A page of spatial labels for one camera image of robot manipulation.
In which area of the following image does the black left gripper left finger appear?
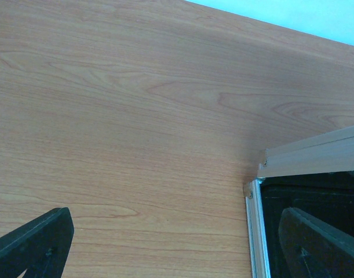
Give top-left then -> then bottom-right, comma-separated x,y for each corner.
0,207 -> 74,277

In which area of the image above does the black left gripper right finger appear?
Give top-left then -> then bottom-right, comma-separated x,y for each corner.
279,207 -> 354,277

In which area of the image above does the aluminium poker case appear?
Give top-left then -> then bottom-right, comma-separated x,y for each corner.
243,126 -> 354,277

